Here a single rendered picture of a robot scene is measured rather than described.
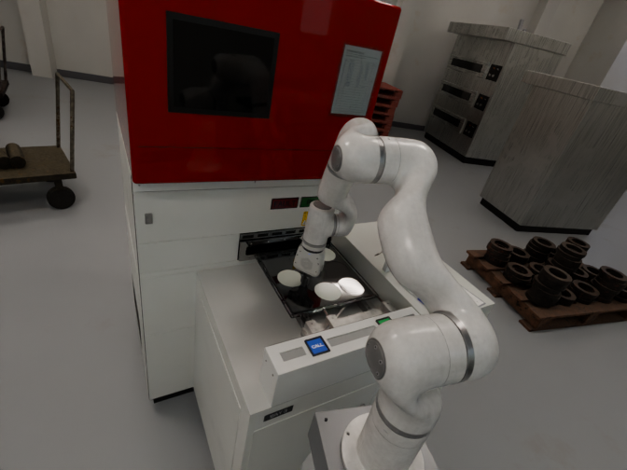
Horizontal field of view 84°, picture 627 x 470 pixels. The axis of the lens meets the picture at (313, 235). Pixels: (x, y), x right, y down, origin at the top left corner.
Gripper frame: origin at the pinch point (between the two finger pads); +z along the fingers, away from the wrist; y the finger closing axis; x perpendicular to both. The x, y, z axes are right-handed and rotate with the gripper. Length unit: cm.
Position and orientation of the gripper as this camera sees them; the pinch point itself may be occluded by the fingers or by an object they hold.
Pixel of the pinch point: (305, 280)
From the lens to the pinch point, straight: 129.8
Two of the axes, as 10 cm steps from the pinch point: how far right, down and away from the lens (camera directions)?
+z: -1.9, 8.4, 5.1
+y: 8.8, 3.8, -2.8
